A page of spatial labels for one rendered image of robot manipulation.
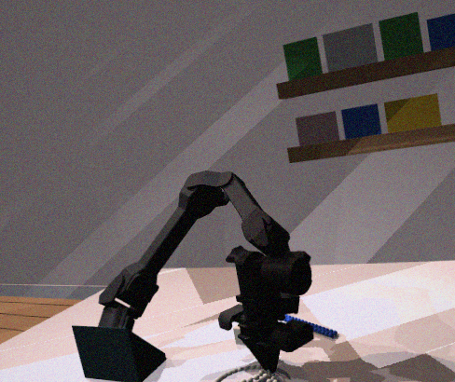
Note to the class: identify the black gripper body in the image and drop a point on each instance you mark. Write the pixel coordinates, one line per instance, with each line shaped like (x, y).
(258, 313)

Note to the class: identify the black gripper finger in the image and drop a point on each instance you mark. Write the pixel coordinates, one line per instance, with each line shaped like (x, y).
(270, 354)
(251, 343)

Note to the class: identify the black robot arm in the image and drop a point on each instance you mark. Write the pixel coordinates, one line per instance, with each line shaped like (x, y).
(280, 270)

